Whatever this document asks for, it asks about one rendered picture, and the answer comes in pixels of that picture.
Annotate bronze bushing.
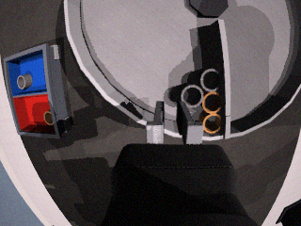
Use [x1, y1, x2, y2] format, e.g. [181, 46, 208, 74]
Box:
[43, 110, 53, 125]
[200, 89, 223, 114]
[199, 110, 223, 134]

